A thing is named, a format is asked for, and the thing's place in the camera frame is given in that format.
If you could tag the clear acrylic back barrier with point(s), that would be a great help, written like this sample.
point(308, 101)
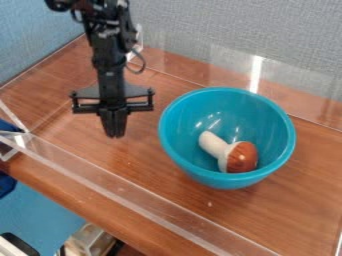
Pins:
point(308, 94)

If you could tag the blue plastic bowl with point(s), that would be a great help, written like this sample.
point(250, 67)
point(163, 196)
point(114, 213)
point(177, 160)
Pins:
point(238, 116)

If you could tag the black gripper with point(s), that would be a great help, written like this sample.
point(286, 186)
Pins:
point(112, 94)

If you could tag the clear acrylic barrier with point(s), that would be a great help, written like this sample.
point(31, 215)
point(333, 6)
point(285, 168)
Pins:
point(150, 222)
point(308, 94)

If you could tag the black and white object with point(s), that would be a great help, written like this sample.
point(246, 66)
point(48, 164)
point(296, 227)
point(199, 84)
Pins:
point(12, 246)

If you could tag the metal frame under table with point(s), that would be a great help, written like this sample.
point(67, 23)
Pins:
point(90, 241)

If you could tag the clear acrylic front barrier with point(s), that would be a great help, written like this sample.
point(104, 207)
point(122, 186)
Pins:
point(150, 222)

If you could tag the brown and white mushroom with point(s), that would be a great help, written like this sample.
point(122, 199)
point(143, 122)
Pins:
point(237, 157)

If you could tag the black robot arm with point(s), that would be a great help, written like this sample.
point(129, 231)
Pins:
point(110, 30)

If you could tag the clear acrylic corner bracket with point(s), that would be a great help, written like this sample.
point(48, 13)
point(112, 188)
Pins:
point(138, 46)

